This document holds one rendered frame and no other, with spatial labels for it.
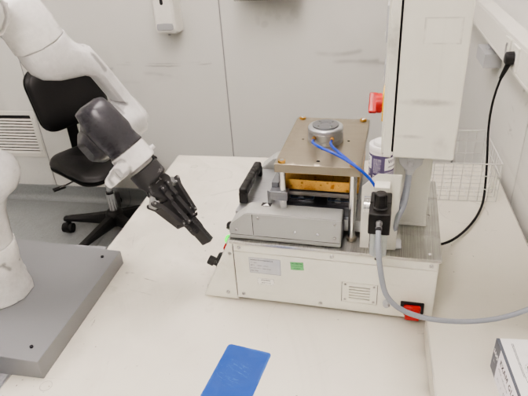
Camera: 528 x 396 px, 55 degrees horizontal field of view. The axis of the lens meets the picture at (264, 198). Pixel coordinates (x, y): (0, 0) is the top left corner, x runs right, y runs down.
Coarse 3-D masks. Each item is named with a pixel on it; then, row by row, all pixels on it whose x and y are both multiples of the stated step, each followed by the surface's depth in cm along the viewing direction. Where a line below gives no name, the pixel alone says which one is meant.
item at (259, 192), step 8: (264, 176) 132; (272, 176) 132; (256, 184) 128; (264, 184) 128; (256, 192) 125; (264, 192) 124; (248, 200) 122; (256, 200) 121; (264, 200) 121; (272, 200) 119; (360, 200) 118; (240, 208) 119; (360, 208) 115; (360, 216) 113; (344, 224) 112; (360, 224) 111
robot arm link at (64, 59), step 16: (64, 32) 106; (48, 48) 101; (64, 48) 104; (80, 48) 109; (32, 64) 103; (48, 64) 103; (64, 64) 105; (80, 64) 108; (96, 64) 112; (48, 80) 108; (96, 80) 117; (112, 80) 116; (112, 96) 119; (128, 96) 120; (128, 112) 121; (144, 112) 123; (144, 128) 125
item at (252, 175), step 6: (258, 162) 130; (252, 168) 127; (258, 168) 128; (252, 174) 125; (258, 174) 132; (246, 180) 122; (252, 180) 123; (240, 186) 120; (246, 186) 119; (240, 192) 119; (246, 192) 119; (240, 198) 120; (246, 198) 120
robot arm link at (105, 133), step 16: (80, 112) 110; (96, 112) 109; (112, 112) 111; (80, 128) 117; (96, 128) 110; (112, 128) 110; (128, 128) 113; (80, 144) 116; (96, 144) 113; (112, 144) 111; (128, 144) 112; (96, 160) 119; (112, 160) 113
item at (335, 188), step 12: (288, 180) 111; (300, 180) 110; (312, 180) 110; (324, 180) 109; (336, 180) 109; (348, 180) 109; (360, 180) 112; (300, 192) 112; (312, 192) 111; (324, 192) 111; (336, 192) 110; (348, 192) 109
